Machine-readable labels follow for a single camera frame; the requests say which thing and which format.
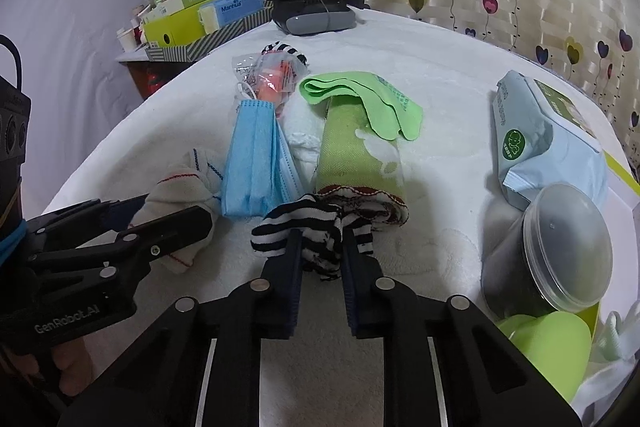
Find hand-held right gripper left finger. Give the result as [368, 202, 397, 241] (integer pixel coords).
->
[57, 229, 305, 427]

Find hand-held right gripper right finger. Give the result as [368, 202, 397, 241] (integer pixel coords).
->
[341, 229, 583, 427]

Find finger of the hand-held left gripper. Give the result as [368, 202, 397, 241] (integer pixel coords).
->
[29, 205, 218, 289]
[25, 193, 150, 259]

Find white sock red blue stitching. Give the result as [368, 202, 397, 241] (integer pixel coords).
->
[129, 149, 223, 275]

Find large black white striped sock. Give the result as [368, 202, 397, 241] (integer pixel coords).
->
[250, 194, 376, 280]

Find blue face mask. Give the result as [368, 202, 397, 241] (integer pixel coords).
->
[220, 99, 305, 220]

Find green towel brown trim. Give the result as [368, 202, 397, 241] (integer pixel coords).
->
[311, 99, 410, 228]

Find green microfiber cloth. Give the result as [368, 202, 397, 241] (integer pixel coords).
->
[298, 71, 425, 142]

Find white box green edges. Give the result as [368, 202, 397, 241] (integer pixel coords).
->
[570, 149, 640, 418]

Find person's left hand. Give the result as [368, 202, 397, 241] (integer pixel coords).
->
[51, 338, 97, 399]

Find wooden side table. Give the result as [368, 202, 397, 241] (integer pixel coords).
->
[117, 52, 193, 102]

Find white paper cup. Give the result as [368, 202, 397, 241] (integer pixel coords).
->
[116, 27, 138, 52]

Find clear bag with orange item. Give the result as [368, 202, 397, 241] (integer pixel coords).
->
[231, 52, 311, 108]

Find zigzag patterned box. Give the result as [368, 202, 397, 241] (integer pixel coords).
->
[145, 14, 276, 62]

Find yellow-green file box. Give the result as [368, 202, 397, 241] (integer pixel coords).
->
[141, 2, 273, 49]

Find green plastic cup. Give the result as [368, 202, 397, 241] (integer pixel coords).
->
[495, 311, 593, 404]

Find clear plastic jar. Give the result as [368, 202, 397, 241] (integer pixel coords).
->
[481, 183, 614, 320]

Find small black white striped sock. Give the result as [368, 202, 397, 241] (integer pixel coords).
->
[260, 41, 308, 62]

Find light blue wet wipes pack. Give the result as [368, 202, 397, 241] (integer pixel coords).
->
[491, 70, 608, 212]

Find grey black headset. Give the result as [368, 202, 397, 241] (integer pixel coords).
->
[267, 0, 366, 36]

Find pale white cloth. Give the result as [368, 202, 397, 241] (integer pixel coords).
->
[575, 312, 640, 413]

